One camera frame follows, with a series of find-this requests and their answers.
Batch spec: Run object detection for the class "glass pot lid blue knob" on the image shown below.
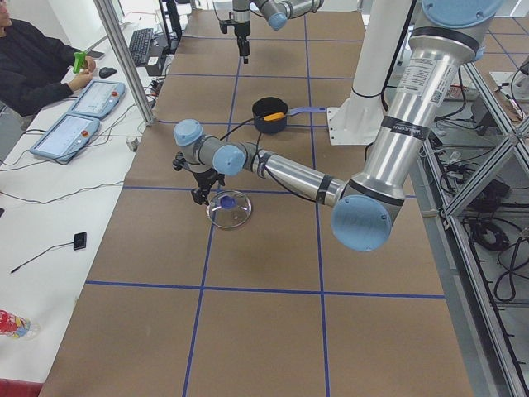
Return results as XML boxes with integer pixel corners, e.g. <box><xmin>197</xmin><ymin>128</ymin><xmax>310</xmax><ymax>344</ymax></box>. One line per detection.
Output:
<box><xmin>206</xmin><ymin>190</ymin><xmax>252</xmax><ymax>230</ymax></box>

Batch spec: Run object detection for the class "dark blue saucepan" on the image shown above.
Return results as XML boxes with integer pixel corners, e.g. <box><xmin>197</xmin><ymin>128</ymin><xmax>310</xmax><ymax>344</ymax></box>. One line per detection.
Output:
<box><xmin>251</xmin><ymin>97</ymin><xmax>327</xmax><ymax>135</ymax></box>

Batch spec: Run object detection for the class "yellow corn cob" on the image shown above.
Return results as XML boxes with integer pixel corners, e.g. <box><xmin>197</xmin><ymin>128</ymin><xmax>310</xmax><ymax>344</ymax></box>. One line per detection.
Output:
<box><xmin>263</xmin><ymin>112</ymin><xmax>285</xmax><ymax>122</ymax></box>

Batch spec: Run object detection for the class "person's hand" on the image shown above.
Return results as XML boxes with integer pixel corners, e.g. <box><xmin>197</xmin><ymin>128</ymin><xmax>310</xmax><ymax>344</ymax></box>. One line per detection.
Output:
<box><xmin>67</xmin><ymin>56</ymin><xmax>96</xmax><ymax>92</ymax></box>

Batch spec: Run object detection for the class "black computer keyboard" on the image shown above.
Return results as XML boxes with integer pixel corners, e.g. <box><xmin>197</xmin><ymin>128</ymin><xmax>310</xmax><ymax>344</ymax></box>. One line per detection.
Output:
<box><xmin>129</xmin><ymin>28</ymin><xmax>154</xmax><ymax>66</ymax></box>

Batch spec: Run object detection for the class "small black square device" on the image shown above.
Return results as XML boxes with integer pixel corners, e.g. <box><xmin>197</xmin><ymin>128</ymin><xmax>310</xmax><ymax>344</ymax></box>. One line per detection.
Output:
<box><xmin>73</xmin><ymin>232</ymin><xmax>88</xmax><ymax>251</ymax></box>

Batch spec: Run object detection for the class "upper blue teach pendant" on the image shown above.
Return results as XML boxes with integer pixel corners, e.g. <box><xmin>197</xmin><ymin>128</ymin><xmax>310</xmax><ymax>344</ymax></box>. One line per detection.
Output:
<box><xmin>69</xmin><ymin>79</ymin><xmax>126</xmax><ymax>120</ymax></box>

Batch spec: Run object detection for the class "blue teach pendant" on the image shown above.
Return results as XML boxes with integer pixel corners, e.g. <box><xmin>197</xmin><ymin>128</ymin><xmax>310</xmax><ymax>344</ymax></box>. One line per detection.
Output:
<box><xmin>30</xmin><ymin>113</ymin><xmax>100</xmax><ymax>165</ymax></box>
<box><xmin>69</xmin><ymin>79</ymin><xmax>126</xmax><ymax>120</ymax></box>

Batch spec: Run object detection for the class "black computer mouse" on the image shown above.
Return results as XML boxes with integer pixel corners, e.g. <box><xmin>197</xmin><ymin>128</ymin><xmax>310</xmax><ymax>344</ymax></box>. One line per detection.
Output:
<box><xmin>98</xmin><ymin>67</ymin><xmax>117</xmax><ymax>79</ymax></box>

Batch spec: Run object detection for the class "lower blue teach pendant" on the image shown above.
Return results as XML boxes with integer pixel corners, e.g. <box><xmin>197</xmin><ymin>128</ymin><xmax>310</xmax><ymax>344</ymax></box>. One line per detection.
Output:
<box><xmin>30</xmin><ymin>113</ymin><xmax>100</xmax><ymax>165</ymax></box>

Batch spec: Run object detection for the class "black smartphone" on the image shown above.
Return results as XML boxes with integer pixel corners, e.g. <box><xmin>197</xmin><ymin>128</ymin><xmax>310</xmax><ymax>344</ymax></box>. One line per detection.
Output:
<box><xmin>87</xmin><ymin>50</ymin><xmax>105</xmax><ymax>60</ymax></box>

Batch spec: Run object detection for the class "green handheld object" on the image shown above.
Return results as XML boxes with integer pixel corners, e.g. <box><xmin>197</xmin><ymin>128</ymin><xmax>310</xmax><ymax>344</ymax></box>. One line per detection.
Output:
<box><xmin>72</xmin><ymin>51</ymin><xmax>87</xmax><ymax>74</ymax></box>

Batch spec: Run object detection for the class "person in black sweater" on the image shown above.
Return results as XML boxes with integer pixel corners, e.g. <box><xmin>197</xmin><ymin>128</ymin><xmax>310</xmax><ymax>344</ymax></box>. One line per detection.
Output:
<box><xmin>1</xmin><ymin>1</ymin><xmax>78</xmax><ymax>117</ymax></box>

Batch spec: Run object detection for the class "red patterned plastic bag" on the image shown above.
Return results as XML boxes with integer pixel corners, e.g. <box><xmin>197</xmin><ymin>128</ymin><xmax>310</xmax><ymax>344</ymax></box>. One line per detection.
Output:
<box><xmin>0</xmin><ymin>309</ymin><xmax>41</xmax><ymax>340</ymax></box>

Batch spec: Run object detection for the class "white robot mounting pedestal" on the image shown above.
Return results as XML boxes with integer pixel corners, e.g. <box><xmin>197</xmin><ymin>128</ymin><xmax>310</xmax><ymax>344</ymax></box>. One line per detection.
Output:
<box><xmin>327</xmin><ymin>0</ymin><xmax>416</xmax><ymax>146</ymax></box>

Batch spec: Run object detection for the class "aluminium frame post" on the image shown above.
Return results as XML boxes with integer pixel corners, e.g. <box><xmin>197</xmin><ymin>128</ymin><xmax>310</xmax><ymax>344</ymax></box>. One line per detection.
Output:
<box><xmin>93</xmin><ymin>0</ymin><xmax>155</xmax><ymax>127</ymax></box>

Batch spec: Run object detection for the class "aluminium side rack frame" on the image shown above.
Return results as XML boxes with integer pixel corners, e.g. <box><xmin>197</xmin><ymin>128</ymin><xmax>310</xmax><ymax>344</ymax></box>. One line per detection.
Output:
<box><xmin>396</xmin><ymin>24</ymin><xmax>529</xmax><ymax>397</ymax></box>

